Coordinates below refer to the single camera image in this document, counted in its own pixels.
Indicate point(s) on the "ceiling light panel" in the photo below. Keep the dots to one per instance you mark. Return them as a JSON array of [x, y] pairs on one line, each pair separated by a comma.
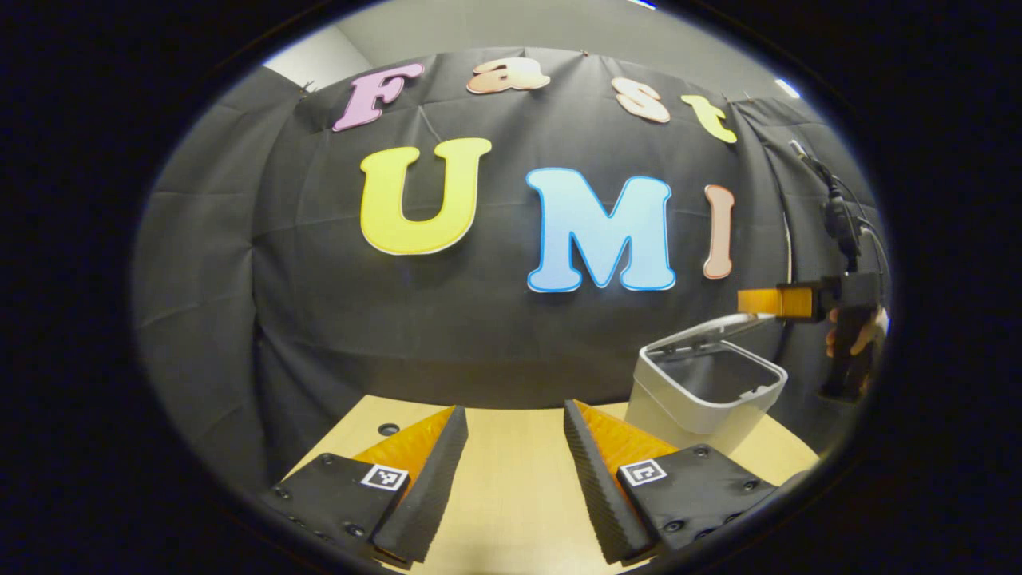
[[786, 88], [643, 3]]

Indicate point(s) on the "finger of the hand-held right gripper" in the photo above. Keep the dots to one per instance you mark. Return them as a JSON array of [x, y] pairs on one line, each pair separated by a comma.
[[790, 303]]

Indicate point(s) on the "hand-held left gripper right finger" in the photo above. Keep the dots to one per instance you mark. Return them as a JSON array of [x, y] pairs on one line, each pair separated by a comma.
[[599, 495]]

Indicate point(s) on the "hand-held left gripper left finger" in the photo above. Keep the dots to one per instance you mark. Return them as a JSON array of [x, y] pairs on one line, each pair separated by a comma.
[[431, 495]]

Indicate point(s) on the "white desktop garbage bin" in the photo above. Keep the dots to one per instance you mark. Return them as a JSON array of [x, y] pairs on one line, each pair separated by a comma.
[[679, 415]]

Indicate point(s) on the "wooden desktop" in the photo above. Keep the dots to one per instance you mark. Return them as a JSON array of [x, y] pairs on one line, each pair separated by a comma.
[[511, 495]]

